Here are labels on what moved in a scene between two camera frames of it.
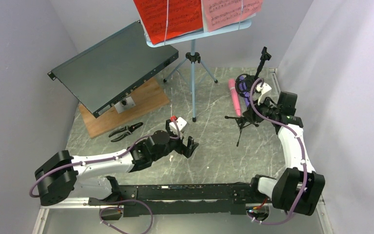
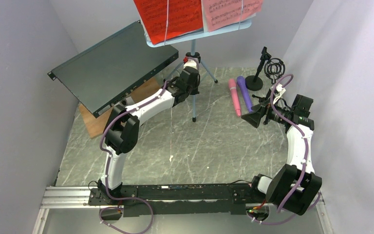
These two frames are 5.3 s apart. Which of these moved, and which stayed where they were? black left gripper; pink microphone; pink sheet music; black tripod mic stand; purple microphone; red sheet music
Moved: black left gripper; black tripod mic stand
Stayed: red sheet music; pink microphone; pink sheet music; purple microphone
